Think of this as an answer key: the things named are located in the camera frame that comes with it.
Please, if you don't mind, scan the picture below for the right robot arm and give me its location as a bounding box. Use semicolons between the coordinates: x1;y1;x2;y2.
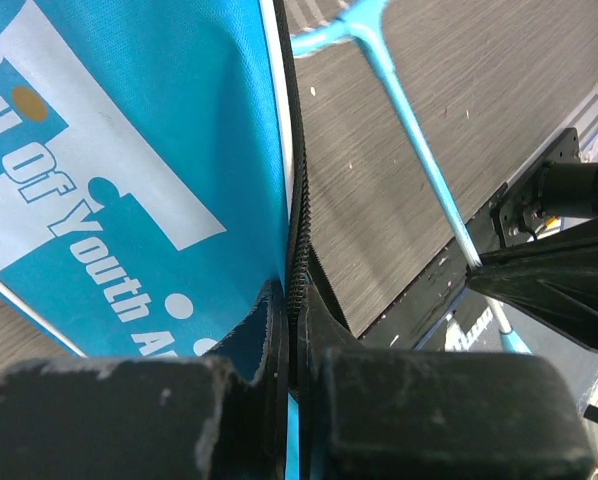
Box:
467;163;598;353

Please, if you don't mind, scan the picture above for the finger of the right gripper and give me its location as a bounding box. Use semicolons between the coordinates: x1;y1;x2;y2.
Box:
466;218;598;353

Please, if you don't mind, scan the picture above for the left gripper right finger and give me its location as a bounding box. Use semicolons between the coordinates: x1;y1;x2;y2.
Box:
297;286;594;479

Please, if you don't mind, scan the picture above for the blue racket bag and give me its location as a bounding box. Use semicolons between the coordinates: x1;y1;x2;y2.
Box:
0;0;353;480

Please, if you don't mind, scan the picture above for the blue badminton racket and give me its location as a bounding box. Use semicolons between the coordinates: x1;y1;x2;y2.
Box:
289;0;533;356

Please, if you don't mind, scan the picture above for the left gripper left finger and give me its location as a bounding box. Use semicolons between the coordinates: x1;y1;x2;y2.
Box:
0;281;289;479

